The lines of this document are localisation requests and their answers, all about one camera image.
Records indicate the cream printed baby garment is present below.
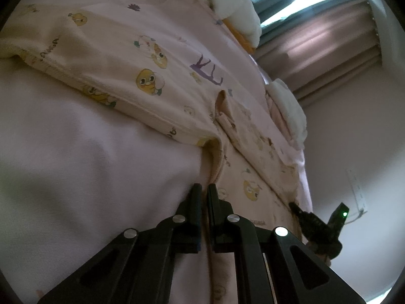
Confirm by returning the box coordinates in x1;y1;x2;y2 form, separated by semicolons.
0;3;301;304

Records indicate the white fluffy pillow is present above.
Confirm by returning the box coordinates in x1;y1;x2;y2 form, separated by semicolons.
187;0;262;48
266;78;308;149

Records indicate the pink printed bed sheet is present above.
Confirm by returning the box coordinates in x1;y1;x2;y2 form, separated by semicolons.
0;0;314;304

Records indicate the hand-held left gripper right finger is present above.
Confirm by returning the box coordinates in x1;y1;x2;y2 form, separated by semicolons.
206;184;368;304

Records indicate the pink curtain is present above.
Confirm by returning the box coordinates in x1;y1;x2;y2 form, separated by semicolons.
228;0;383;108

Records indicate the window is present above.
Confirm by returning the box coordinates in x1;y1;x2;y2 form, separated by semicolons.
250;0;364;35

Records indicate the orange cushion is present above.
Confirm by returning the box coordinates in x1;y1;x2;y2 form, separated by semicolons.
223;19;257;54

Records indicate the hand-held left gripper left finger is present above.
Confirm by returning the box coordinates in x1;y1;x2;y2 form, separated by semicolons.
36;183;203;304

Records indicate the wall cable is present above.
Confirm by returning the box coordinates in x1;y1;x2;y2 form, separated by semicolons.
343;209;368;227

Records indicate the white wall outlet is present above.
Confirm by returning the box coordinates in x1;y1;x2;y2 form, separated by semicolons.
346;168;369;216

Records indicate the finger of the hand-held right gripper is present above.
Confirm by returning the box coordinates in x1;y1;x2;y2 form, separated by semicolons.
289;201;321;239

